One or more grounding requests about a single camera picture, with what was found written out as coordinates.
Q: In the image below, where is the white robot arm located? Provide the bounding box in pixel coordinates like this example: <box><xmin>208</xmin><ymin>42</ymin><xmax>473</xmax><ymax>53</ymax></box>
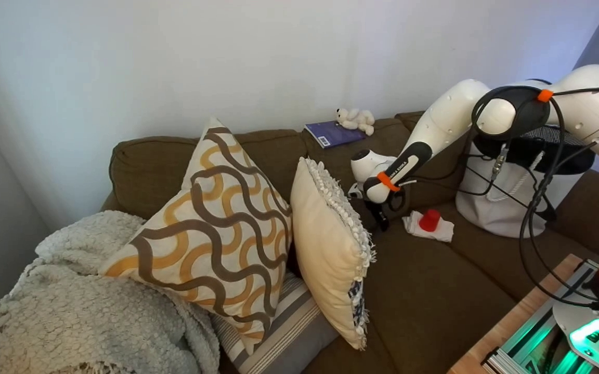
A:
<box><xmin>357</xmin><ymin>65</ymin><xmax>599</xmax><ymax>206</ymax></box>

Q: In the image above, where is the white black laundry basket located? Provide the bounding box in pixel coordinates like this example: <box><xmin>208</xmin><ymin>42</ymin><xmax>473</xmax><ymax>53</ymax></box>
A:
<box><xmin>456</xmin><ymin>126</ymin><xmax>594</xmax><ymax>240</ymax></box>

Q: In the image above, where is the brown fabric couch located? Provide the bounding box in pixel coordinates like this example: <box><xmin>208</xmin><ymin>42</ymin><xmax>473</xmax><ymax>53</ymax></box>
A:
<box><xmin>105</xmin><ymin>113</ymin><xmax>599</xmax><ymax>374</ymax></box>

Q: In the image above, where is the wavy patterned throw pillow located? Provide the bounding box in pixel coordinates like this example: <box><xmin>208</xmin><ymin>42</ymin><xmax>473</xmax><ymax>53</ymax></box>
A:
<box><xmin>100</xmin><ymin>120</ymin><xmax>291</xmax><ymax>354</ymax></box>

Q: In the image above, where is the white folded cloth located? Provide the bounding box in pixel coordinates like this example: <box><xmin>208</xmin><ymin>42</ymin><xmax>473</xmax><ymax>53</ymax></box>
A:
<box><xmin>402</xmin><ymin>210</ymin><xmax>453</xmax><ymax>244</ymax></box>

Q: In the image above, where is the striped grey cushion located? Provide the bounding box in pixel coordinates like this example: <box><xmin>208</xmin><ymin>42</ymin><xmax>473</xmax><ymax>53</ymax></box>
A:
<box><xmin>211</xmin><ymin>274</ymin><xmax>337</xmax><ymax>374</ymax></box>

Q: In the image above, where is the grey knitted blanket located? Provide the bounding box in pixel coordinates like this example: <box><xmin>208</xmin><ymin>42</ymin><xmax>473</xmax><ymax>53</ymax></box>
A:
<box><xmin>0</xmin><ymin>210</ymin><xmax>221</xmax><ymax>374</ymax></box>

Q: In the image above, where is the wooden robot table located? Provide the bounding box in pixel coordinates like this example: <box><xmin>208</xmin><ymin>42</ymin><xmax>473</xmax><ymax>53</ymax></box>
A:
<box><xmin>446</xmin><ymin>253</ymin><xmax>594</xmax><ymax>374</ymax></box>

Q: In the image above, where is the red plastic cup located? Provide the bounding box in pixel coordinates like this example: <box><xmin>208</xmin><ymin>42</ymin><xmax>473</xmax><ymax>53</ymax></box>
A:
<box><xmin>418</xmin><ymin>210</ymin><xmax>441</xmax><ymax>233</ymax></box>

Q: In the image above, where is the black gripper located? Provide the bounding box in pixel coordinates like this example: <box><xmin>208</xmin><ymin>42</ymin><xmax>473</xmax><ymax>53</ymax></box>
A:
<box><xmin>347</xmin><ymin>182</ymin><xmax>407</xmax><ymax>231</ymax></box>

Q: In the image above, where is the white stuffed toy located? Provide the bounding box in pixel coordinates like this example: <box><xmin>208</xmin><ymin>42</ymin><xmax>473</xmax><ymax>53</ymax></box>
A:
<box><xmin>335</xmin><ymin>108</ymin><xmax>374</xmax><ymax>135</ymax></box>

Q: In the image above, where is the blue book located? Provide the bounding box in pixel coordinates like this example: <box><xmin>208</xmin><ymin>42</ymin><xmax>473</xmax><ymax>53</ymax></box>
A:
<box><xmin>306</xmin><ymin>120</ymin><xmax>364</xmax><ymax>150</ymax></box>

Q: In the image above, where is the cream blue fringed pillow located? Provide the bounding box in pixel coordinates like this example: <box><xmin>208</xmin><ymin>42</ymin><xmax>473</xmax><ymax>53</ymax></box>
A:
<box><xmin>291</xmin><ymin>159</ymin><xmax>377</xmax><ymax>351</ymax></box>

